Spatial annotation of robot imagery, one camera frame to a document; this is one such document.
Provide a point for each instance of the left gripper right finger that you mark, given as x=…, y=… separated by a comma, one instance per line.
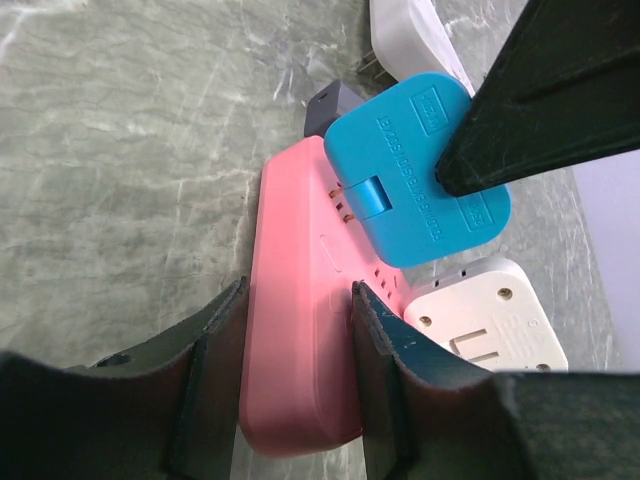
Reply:
x=428, y=414

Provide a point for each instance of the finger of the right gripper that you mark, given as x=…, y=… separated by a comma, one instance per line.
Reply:
x=563, y=90

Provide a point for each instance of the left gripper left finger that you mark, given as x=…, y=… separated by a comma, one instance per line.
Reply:
x=164, y=409

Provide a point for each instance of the white square plug adapter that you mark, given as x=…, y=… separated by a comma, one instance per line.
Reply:
x=487, y=313

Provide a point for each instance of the pink triangular power strip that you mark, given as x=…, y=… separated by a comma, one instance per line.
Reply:
x=299, y=391

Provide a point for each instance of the white triangular power strip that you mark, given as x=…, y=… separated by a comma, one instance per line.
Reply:
x=408, y=38

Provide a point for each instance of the blue square plug adapter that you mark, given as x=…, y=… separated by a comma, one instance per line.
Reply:
x=384, y=154

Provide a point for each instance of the small grey plug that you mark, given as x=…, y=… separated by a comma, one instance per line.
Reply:
x=332, y=102

